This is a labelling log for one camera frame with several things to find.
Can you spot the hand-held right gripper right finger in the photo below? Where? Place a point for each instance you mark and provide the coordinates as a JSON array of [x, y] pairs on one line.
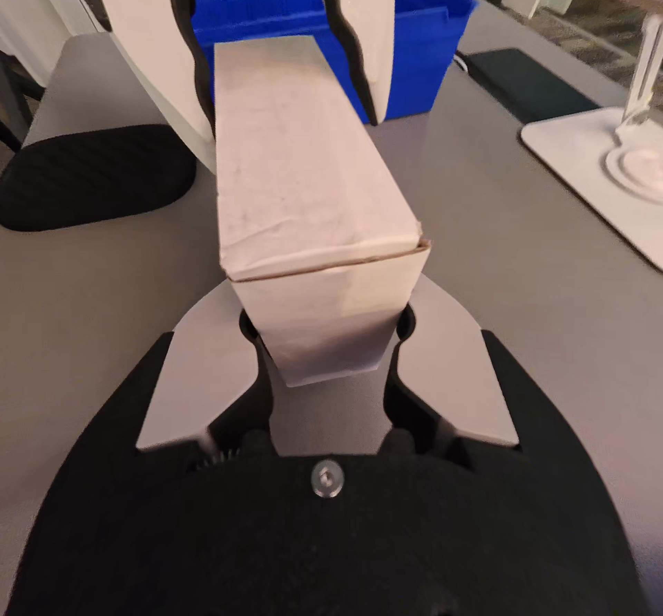
[[456, 367]]

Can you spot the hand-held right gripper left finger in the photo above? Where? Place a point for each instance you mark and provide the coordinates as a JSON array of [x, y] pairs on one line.
[[207, 367]]

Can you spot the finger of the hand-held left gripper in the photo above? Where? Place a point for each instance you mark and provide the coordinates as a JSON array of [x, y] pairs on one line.
[[140, 15], [367, 4]]

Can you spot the blue plastic bin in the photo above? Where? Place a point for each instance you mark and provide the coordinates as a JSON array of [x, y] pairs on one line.
[[430, 46]]

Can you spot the white cardboard box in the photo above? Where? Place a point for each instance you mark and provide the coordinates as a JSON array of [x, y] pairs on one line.
[[300, 170]]

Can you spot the black oval cushion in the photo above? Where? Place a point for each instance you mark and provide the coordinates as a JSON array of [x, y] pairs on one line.
[[93, 175]]

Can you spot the black flat pad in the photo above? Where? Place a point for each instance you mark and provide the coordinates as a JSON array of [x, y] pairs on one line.
[[528, 85]]

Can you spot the white stand base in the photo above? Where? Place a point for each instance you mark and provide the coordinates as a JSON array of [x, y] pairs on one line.
[[580, 170]]

